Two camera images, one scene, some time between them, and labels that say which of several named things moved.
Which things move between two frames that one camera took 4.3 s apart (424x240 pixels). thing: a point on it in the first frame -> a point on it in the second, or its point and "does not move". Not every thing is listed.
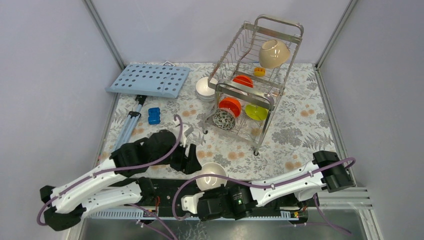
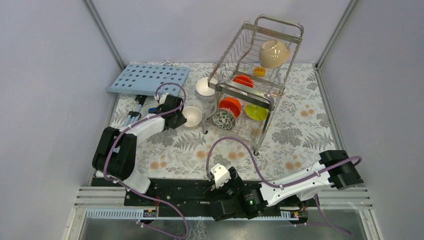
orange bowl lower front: [231, 103] does not move
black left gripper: [189, 165] -> [181, 120]
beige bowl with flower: [205, 183] -> [193, 115]
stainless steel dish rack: [249, 76] does not move
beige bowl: [274, 53] does not move
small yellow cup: [259, 71] does not move
